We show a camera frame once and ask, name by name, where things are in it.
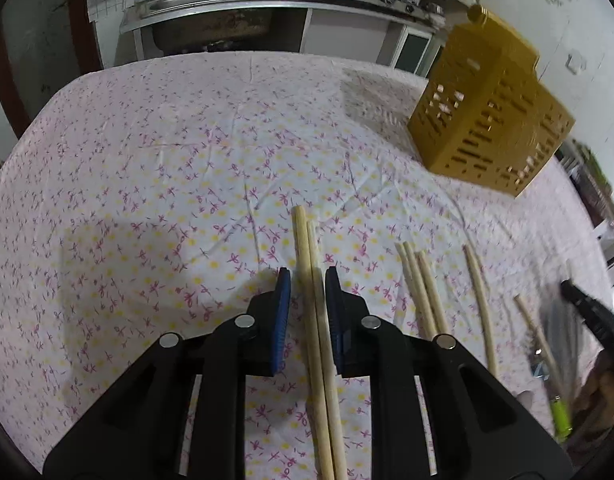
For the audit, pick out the white wall outlet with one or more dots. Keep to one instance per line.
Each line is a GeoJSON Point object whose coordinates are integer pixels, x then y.
{"type": "Point", "coordinates": [577, 61]}

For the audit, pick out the floral tablecloth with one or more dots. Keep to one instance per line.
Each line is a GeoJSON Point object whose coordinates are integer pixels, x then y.
{"type": "Point", "coordinates": [162, 185]}

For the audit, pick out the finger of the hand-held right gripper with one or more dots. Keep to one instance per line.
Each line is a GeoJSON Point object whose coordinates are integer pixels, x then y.
{"type": "Point", "coordinates": [594, 315]}

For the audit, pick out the steel kitchen sink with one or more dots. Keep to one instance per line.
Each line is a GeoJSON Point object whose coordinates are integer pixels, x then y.
{"type": "Point", "coordinates": [212, 20]}

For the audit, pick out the wooden chopstick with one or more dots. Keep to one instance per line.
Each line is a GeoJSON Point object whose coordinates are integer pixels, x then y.
{"type": "Point", "coordinates": [537, 340]}
{"type": "Point", "coordinates": [412, 285]}
{"type": "Point", "coordinates": [307, 300]}
{"type": "Point", "coordinates": [421, 287]}
{"type": "Point", "coordinates": [481, 305]}
{"type": "Point", "coordinates": [432, 290]}
{"type": "Point", "coordinates": [313, 250]}

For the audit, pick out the brown glass door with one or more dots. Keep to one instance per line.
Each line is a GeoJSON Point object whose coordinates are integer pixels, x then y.
{"type": "Point", "coordinates": [42, 35]}

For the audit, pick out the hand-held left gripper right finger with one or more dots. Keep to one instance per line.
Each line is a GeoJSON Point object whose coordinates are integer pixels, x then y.
{"type": "Point", "coordinates": [334, 320]}

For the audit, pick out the kitchen counter cabinets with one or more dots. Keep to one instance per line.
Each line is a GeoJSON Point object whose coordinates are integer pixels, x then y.
{"type": "Point", "coordinates": [367, 35]}

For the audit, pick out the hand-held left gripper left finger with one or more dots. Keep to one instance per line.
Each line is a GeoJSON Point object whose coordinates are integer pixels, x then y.
{"type": "Point", "coordinates": [282, 320]}

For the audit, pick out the yellow slotted utensil holder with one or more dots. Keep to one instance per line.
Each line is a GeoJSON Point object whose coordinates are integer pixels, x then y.
{"type": "Point", "coordinates": [487, 110]}

